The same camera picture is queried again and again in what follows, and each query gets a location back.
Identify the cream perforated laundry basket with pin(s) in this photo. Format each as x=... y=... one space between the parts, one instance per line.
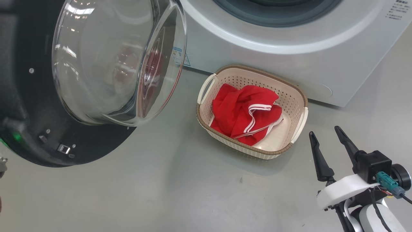
x=296 y=96

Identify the white washing machine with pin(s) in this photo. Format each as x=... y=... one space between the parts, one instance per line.
x=289 y=58

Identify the black round washing machine door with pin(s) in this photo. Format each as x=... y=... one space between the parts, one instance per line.
x=48 y=135

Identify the red garment with white stripes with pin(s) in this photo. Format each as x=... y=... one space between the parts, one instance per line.
x=235 y=109

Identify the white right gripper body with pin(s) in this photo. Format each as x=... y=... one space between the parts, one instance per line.
x=341 y=190

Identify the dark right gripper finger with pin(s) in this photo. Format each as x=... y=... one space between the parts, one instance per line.
x=347 y=143
x=322 y=164

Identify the blue white energy label sticker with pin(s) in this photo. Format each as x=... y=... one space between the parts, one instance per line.
x=187 y=61

